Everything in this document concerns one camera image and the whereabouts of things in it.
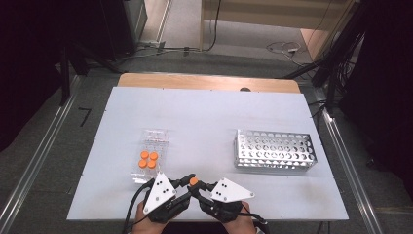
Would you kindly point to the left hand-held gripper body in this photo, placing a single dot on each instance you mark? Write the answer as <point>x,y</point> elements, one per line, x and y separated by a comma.
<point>160,191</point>

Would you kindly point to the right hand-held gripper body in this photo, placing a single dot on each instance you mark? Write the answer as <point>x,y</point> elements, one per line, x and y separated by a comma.
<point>229,191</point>

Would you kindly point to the clear acrylic tube rack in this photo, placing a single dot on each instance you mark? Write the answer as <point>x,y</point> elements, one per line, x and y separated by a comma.
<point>156,136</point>

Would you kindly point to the perforated metal tube rack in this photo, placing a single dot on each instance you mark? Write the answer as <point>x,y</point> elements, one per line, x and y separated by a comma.
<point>276,149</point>

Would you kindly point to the person's right hand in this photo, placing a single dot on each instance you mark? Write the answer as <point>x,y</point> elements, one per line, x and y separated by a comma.
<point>240,224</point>

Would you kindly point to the person's left hand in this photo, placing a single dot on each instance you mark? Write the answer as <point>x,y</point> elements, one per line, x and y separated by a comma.
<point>144,224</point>

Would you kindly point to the grey power strip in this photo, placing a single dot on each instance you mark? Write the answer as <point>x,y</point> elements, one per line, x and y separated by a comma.
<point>151,44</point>

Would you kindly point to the black metal stand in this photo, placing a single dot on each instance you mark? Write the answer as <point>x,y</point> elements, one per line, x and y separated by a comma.
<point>65,81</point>

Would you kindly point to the black cabinet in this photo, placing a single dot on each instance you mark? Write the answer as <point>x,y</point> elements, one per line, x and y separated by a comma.
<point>113,29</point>

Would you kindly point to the light wooden furniture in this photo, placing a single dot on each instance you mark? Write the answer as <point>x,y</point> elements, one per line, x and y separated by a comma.
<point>259,13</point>

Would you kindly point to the dark curtain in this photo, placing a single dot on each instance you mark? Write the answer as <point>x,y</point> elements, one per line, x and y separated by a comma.
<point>386,81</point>
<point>26,65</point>

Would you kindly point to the aluminium floor rail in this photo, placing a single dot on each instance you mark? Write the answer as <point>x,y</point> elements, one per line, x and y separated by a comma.
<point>350,169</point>
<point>32,162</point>

